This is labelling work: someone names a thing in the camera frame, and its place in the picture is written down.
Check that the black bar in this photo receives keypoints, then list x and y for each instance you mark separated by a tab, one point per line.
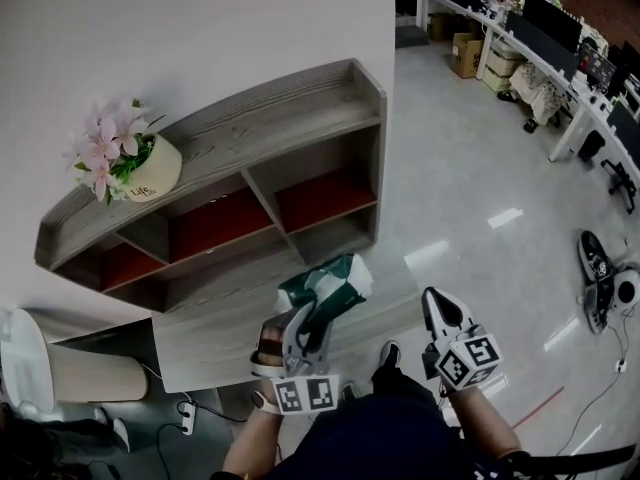
580	460

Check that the wide black monitor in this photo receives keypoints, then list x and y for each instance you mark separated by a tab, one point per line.
552	18

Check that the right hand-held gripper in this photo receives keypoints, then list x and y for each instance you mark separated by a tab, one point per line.
467	360

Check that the large cardboard box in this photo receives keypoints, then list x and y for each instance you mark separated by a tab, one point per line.
466	55

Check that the white power strip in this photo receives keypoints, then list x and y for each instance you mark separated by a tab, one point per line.
186	418

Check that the black trash bin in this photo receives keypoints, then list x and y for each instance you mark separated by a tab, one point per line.
591	145

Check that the person's black shoe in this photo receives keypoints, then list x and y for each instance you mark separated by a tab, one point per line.
350	390
390	358

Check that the white wristwatch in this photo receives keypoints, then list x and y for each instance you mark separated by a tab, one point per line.
265	402

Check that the person's left forearm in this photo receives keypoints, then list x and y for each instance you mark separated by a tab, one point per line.
250	443

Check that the person's left hand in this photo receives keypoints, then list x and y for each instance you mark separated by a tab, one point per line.
271	343

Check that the cream pot with pink flowers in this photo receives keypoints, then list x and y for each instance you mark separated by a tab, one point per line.
155	168

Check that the person's dark clothing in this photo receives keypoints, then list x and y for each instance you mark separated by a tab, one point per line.
375	443

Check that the grey wooden desk with hutch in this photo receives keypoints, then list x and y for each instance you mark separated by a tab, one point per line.
215	348

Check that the small white adapter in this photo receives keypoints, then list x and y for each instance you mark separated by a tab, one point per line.
621	366

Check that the black and white floor device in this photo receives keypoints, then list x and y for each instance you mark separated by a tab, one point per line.
595	268

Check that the person's right forearm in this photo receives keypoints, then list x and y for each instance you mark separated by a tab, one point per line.
482	428

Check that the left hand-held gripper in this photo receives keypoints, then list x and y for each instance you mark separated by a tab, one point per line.
305	393

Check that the beige storage boxes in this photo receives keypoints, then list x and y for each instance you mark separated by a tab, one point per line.
500	70

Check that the green and white packet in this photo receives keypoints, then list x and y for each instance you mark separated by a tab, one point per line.
340	283

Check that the black office chair base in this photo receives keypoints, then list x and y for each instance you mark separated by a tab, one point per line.
620	180

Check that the laptop with stickers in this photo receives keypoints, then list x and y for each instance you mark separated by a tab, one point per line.
597	65

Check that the small cardboard box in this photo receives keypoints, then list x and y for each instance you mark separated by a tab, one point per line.
440	27

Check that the chair with floral cover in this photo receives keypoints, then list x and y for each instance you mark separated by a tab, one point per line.
537	90

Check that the long white office desk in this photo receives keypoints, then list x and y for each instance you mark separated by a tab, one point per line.
585	105

